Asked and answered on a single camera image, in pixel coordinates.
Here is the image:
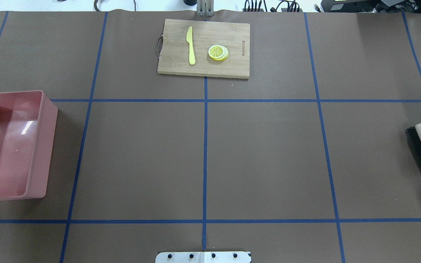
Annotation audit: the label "yellow plastic knife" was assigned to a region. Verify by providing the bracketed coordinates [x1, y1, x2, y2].
[186, 26, 196, 65]

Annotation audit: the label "yellow lemon slices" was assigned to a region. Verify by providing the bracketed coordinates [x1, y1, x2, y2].
[208, 45, 229, 61]

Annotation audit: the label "wooden cutting board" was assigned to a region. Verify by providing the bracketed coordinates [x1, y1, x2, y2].
[157, 19, 250, 79]

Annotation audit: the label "pink plastic bin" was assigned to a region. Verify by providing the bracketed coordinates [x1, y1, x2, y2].
[0, 90, 58, 201]

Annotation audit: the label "aluminium frame post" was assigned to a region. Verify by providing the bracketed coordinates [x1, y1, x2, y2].
[197, 0, 215, 17]

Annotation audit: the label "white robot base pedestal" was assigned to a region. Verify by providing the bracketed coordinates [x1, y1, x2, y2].
[155, 251, 252, 263]

